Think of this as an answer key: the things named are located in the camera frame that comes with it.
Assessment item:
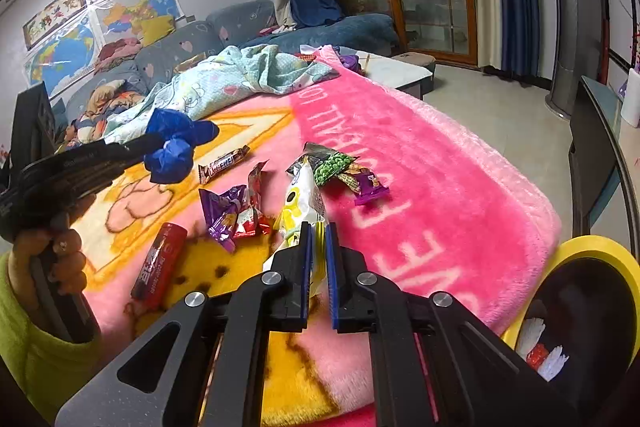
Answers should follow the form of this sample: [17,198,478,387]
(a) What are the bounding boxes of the white coffee table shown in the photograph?
[350,50,437,101]

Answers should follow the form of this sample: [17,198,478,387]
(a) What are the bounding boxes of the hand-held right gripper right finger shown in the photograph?
[324,222,591,427]

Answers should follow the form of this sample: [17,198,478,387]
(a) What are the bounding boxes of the purple snack wrapper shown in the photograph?
[199,186,249,254]

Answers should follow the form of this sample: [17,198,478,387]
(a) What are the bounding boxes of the framed scroll picture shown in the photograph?
[22,0,86,50]

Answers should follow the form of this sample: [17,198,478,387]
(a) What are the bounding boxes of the pink cartoon blanket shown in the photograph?
[65,46,563,427]

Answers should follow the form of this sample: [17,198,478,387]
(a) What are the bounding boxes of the yellow pillow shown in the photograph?
[141,16,177,48]

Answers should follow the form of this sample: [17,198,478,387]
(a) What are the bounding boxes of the red plastic bag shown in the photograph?
[525,343,549,369]

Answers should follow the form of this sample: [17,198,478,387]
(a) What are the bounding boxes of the purple foam fruit net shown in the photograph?
[539,346,570,381]

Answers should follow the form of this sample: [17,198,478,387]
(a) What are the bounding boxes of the chocolate bar wrapper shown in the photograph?
[198,145,251,185]

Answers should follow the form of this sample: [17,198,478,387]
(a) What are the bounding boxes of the television cabinet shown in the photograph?
[567,76,640,259]

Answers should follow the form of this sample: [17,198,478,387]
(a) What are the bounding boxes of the person's left hand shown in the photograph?
[10,194,99,308]

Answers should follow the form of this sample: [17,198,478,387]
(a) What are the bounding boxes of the pile of clothes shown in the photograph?
[95,38,143,74]

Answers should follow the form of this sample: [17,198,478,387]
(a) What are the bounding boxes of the red candy tube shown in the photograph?
[131,223,189,309]

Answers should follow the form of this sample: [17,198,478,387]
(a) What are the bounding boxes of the world map poster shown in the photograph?
[25,14,101,100]

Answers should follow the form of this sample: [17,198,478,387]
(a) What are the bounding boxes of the white red-print wrapper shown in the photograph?
[235,160,274,239]

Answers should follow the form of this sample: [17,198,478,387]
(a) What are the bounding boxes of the white vase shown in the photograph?
[621,68,640,128]

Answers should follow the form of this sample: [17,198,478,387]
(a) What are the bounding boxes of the yellow waste bin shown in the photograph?
[501,234,640,408]

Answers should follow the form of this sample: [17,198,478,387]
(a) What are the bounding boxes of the blue plastic bag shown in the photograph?
[144,108,220,184]

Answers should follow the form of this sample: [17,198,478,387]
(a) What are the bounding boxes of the colourful quilt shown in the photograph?
[65,79,147,144]

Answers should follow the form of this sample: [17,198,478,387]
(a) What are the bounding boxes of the green peas snack packet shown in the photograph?
[302,142,362,186]

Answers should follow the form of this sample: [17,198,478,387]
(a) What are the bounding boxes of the yellow white snack wrapper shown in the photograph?
[263,155,329,299]

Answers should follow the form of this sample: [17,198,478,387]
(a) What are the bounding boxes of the light blue cartoon blanket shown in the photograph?
[102,44,341,145]

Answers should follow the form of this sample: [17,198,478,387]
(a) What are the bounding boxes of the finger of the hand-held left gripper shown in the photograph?
[57,132,167,171]
[69,151,152,201]

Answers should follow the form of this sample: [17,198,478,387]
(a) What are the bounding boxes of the small purple snack packet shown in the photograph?
[340,172,391,206]

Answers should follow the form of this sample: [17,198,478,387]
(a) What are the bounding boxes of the white foam fruit net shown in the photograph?
[515,318,547,359]

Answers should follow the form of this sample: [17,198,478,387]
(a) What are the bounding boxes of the country map poster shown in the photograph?
[95,0,181,40]

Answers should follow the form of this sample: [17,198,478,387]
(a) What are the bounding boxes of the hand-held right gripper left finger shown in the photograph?
[55,222,314,427]

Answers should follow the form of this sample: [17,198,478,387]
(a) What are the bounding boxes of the grey tower air conditioner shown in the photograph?
[540,0,608,121]

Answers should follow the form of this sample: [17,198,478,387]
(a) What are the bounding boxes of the purple plastic bag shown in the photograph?
[335,48,362,74]

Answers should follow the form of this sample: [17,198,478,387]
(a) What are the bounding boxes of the blue sofa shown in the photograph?
[50,0,401,142]

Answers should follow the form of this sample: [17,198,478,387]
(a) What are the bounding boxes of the gold box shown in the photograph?
[175,53,208,72]

